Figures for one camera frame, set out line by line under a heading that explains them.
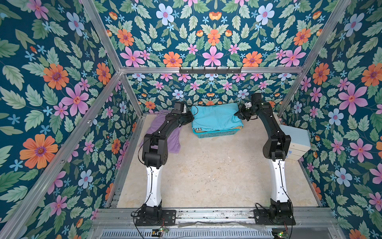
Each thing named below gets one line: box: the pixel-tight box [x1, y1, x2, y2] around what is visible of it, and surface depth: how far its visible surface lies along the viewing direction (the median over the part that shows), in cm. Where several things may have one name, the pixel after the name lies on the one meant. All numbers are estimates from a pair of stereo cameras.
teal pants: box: [191, 103, 244, 131], surface depth 101 cm
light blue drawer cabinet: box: [279, 124, 311, 161], surface depth 90 cm
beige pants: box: [194, 125, 243, 133], surface depth 98 cm
